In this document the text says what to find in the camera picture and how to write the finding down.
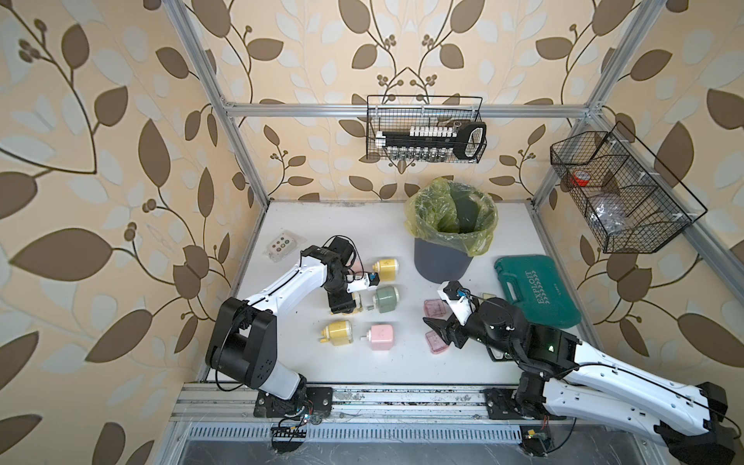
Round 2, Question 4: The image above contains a pink shavings tray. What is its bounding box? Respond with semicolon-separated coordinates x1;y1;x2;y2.
424;300;451;320
425;331;450;356

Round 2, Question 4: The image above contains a green pencil sharpener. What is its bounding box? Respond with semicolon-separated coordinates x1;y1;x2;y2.
367;286;400;314

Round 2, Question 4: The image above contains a pink sharpener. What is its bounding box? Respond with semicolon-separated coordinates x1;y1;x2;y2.
349;260;364;275
360;324;394;352

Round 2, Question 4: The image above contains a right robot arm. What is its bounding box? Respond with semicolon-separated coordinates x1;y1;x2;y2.
425;291;741;464

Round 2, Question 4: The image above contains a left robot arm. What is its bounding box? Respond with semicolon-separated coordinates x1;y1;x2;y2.
205;236;380;419

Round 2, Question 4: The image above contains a grey trash bin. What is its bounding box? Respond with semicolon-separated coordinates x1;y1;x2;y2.
414;238;472;284

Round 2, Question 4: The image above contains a white button box in bag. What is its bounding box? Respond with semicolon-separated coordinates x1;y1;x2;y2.
265;231;305;263

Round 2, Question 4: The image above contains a green plastic tool case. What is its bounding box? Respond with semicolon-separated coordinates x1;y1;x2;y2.
494;255;582;329

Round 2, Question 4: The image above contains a yellow-green bin liner bag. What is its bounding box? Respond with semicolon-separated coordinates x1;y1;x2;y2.
405;177;499;257

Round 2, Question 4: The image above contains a socket set in basket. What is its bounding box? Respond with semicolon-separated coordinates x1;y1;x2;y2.
372;121;487;163

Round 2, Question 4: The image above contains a clear plastic bag in basket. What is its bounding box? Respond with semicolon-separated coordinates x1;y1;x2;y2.
588;193;628;234

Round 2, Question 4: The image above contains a red tape roll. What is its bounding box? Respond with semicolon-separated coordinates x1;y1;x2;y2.
569;170;592;188

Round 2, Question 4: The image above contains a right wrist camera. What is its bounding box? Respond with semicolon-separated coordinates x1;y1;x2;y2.
437;281;479;327

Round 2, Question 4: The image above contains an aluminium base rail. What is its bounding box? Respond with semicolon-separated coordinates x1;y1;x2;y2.
169;382;641;426

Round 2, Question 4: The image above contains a back wire basket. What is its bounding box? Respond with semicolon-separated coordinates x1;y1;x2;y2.
365;94;487;165

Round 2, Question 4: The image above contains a wire basket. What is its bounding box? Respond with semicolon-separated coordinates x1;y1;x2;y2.
550;121;708;254
365;94;487;165

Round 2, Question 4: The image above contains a right wire basket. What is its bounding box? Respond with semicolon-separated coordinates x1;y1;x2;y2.
550;121;708;254

